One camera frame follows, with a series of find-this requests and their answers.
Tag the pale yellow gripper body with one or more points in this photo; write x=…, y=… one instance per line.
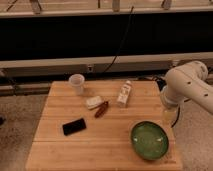
x=169, y=116

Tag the green ceramic bowl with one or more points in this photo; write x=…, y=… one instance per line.
x=149, y=140

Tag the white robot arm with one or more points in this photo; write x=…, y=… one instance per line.
x=186, y=81

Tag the small white carton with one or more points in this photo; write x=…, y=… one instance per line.
x=124, y=94

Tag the brown oblong object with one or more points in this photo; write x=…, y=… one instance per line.
x=102, y=109

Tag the white rectangular block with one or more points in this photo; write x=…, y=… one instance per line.
x=93, y=102

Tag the black smartphone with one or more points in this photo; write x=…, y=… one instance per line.
x=74, y=126

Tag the clear plastic cup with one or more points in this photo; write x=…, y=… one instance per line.
x=77, y=82

